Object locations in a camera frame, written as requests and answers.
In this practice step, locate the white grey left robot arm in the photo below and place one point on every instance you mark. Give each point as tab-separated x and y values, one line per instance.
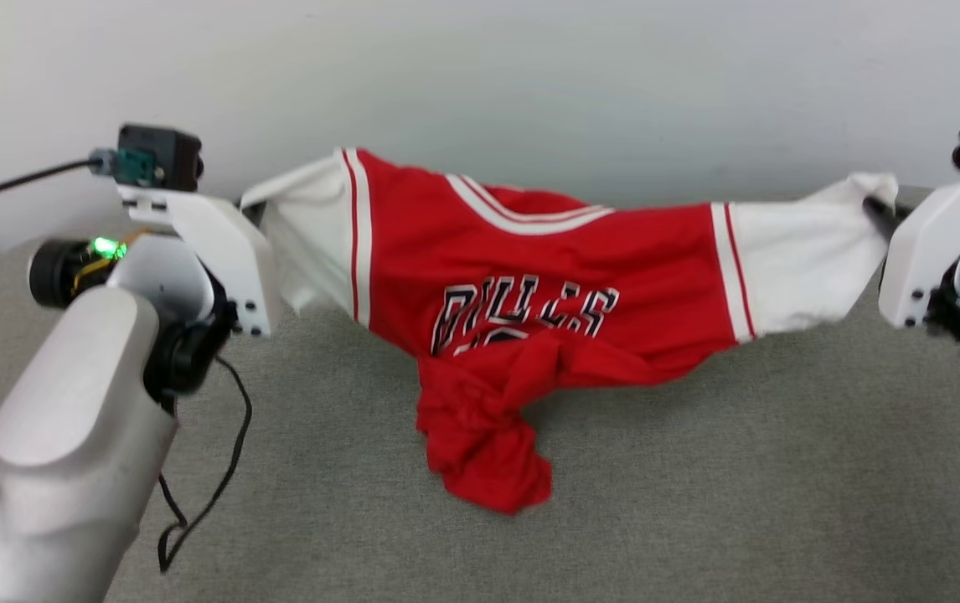
53	435

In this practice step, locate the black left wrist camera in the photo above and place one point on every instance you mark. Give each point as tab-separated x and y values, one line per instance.
166	155

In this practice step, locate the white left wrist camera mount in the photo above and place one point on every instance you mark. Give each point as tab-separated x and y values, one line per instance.
220	243

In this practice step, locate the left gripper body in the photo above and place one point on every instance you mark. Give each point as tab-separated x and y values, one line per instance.
170	285

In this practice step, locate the red and white basketball jersey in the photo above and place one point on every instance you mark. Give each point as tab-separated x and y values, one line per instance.
530	268

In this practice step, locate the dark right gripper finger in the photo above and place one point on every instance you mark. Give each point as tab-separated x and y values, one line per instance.
882	213

